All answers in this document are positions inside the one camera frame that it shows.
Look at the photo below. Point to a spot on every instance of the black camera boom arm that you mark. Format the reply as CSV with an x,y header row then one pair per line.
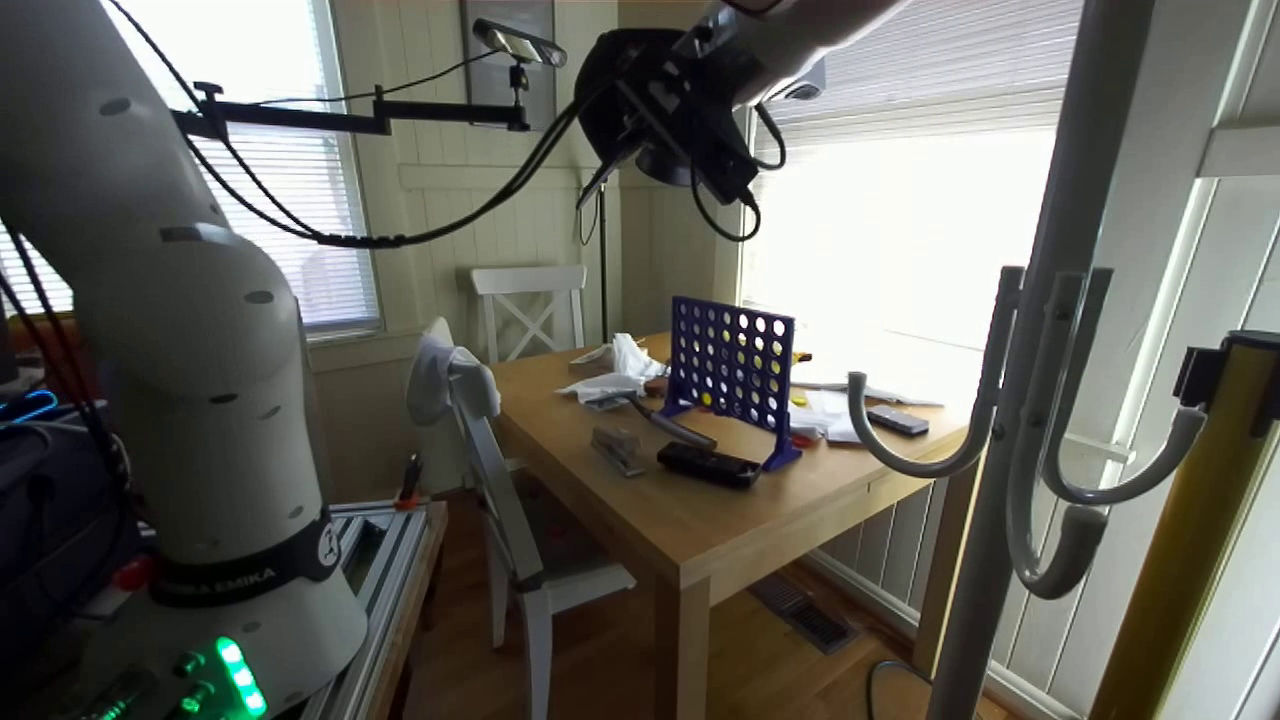
x,y
214,113

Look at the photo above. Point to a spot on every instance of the white chair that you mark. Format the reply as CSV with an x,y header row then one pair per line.
x,y
537,557

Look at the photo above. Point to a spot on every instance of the white coat rack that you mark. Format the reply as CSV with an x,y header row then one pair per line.
x,y
1024,518

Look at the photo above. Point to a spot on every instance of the white crumpled cloth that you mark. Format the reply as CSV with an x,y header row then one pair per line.
x,y
614,370

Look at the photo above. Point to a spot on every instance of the blue connect four grid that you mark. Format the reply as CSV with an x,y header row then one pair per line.
x,y
734,363

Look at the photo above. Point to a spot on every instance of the black hat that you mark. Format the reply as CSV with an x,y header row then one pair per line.
x,y
642,99

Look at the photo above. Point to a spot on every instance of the black tv remote control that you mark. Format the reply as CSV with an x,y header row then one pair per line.
x,y
708,465

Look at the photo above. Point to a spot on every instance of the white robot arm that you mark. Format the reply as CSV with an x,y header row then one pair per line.
x,y
200,349

